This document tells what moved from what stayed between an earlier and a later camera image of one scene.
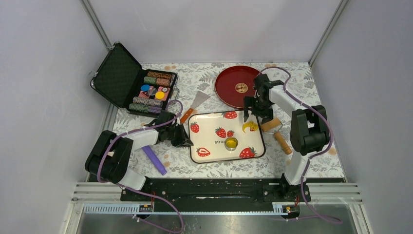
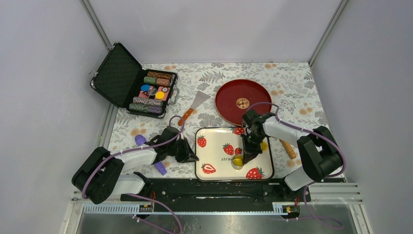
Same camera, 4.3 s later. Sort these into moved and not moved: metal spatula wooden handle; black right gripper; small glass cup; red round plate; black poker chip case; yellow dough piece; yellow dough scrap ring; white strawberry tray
Moved: white strawberry tray; black right gripper; small glass cup; red round plate; yellow dough scrap ring; yellow dough piece
Not moved: metal spatula wooden handle; black poker chip case
